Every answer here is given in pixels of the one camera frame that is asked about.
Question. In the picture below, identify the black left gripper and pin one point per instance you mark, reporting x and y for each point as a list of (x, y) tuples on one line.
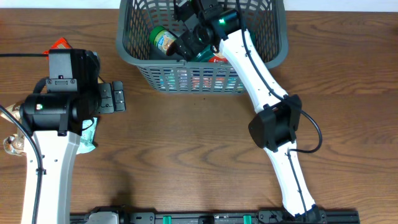
[(107, 103)]

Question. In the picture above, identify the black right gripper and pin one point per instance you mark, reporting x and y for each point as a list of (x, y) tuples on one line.
[(185, 19)]

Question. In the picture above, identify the green Nescafe coffee bag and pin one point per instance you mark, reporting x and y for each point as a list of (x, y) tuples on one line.
[(211, 56)]

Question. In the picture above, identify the red spaghetti pasta package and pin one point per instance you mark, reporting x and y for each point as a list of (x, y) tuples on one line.
[(61, 43)]

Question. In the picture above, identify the green lid jar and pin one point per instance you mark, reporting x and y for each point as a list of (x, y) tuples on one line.
[(163, 40)]

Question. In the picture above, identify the Kleenex tissue multipack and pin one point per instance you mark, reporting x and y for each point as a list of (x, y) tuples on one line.
[(197, 81)]

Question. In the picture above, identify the teal small packet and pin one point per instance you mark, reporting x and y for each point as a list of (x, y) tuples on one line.
[(87, 136)]

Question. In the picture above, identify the beige PanTree snack bag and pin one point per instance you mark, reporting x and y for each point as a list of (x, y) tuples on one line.
[(14, 144)]

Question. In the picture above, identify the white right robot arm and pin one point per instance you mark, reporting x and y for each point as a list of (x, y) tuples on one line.
[(275, 124)]

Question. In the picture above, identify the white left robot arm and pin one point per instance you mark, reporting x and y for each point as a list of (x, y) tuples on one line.
[(52, 122)]

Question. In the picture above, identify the grey plastic basket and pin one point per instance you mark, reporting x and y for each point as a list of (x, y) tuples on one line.
[(266, 21)]

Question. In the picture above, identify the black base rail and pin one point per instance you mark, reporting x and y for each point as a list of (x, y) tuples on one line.
[(124, 216)]

